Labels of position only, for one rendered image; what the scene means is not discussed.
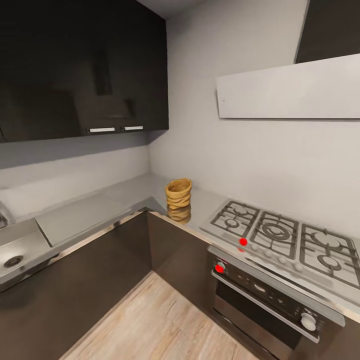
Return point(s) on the drop in sink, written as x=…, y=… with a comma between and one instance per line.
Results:
x=23, y=241

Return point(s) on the oven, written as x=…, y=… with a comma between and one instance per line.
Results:
x=274, y=319

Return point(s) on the burner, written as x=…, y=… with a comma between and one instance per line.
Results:
x=329, y=259

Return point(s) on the popcorn bag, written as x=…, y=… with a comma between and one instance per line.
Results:
x=178, y=193

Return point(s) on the range hood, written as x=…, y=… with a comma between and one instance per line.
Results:
x=324, y=83

